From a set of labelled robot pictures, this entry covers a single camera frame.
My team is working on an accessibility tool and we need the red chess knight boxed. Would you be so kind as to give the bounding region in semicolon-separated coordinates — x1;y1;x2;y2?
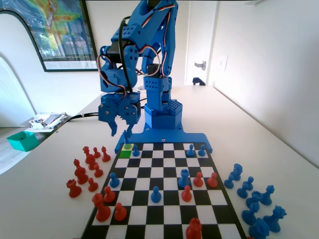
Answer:
74;166;89;185
85;153;99;171

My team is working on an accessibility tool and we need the red chess rook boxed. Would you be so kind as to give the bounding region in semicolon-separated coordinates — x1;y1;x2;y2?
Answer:
66;179;82;199

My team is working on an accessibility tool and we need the tall red chess bishop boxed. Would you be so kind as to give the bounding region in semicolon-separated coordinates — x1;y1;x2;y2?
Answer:
92;193;112;222

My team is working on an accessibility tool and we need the red piece bottom board edge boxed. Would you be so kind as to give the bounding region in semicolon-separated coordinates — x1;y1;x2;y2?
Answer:
185;218;202;239

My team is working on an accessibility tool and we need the blue chess bishop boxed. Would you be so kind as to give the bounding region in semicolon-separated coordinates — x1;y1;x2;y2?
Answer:
260;185;275;206

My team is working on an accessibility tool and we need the blue chess queen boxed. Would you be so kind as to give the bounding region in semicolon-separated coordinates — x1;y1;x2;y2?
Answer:
263;205;287;234

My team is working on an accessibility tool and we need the pile of papers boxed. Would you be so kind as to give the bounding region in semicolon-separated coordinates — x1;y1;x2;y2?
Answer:
24;112;73;133

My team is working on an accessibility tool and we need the black and white chessboard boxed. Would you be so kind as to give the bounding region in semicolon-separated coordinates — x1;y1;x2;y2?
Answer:
81;141;247;239

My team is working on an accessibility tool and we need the white door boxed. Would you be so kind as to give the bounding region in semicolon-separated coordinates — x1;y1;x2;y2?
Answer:
184;0;219;87

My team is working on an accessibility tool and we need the teal plastic box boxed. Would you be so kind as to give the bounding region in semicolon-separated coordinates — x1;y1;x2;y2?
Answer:
6;131;40;152

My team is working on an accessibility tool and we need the black table cable bundle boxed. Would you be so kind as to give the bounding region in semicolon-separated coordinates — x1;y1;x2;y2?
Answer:
57;106;147;125

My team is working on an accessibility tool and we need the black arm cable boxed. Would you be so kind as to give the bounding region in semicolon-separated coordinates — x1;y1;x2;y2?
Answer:
119;16;133;97

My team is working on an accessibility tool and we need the blue arm base plate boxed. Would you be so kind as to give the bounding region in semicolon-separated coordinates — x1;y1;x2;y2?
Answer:
114;121;214;154

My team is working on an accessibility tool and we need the black framed wall poster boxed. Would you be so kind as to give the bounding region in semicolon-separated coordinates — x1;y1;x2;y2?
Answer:
0;0;101;73

